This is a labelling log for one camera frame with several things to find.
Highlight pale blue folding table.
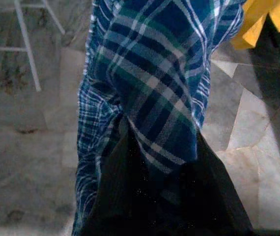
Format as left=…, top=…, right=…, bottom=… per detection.
left=0, top=0, right=66, bottom=92

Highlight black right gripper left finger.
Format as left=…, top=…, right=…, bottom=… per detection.
left=81, top=120, right=155, bottom=236

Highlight yellow shirt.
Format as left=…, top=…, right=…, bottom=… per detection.
left=230, top=0, right=280, bottom=50

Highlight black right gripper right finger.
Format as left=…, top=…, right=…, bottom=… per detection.
left=169, top=132, right=253, bottom=236

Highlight blue plaid shorts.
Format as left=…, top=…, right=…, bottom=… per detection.
left=72, top=0, right=248, bottom=236

